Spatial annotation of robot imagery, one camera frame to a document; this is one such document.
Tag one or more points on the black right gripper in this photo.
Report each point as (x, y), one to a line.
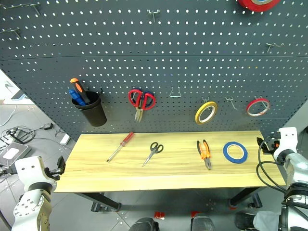
(270, 145)

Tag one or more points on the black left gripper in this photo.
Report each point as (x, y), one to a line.
(51, 172)

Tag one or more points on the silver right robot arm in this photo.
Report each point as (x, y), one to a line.
(297, 168)

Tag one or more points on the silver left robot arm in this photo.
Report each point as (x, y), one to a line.
(31, 207)

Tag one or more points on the dark grey metal pegboard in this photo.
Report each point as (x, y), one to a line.
(154, 67)

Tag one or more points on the white rectangular box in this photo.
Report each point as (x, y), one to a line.
(65, 139)

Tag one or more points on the thin red tape roll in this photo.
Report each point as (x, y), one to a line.
(250, 106)

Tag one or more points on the blue tape roll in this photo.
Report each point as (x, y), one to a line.
(225, 154)

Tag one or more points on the black power adapter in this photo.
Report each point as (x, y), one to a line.
(48, 126)

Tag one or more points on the silver pegboard hook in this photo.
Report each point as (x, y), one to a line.
(10, 30)
(24, 5)
(153, 14)
(270, 45)
(206, 98)
(232, 102)

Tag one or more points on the grey white flat device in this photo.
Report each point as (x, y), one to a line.
(13, 152)

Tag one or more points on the black table leg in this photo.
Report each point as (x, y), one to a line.
(243, 196)
(103, 201)

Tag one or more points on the orange black pliers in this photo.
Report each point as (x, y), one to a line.
(205, 154)

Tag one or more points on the black plastic cup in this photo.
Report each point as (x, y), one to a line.
(92, 113)

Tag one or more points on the yellow tape roll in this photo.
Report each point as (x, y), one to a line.
(198, 115)

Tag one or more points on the grey cloth bundle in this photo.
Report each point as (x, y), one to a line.
(267, 220)

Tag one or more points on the dark rounded shape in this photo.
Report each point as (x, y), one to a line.
(203, 223)
(144, 225)
(244, 221)

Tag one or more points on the black cup hook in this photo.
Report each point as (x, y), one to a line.
(101, 91)

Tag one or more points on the white furniture piece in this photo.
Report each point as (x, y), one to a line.
(14, 92)

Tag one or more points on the wide red tape roll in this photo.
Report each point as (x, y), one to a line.
(255, 7)

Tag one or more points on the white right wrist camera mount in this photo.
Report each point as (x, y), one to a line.
(287, 138)

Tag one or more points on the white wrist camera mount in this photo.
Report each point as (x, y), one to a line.
(29, 168)
(287, 138)

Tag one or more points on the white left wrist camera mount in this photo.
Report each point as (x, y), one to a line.
(29, 168)

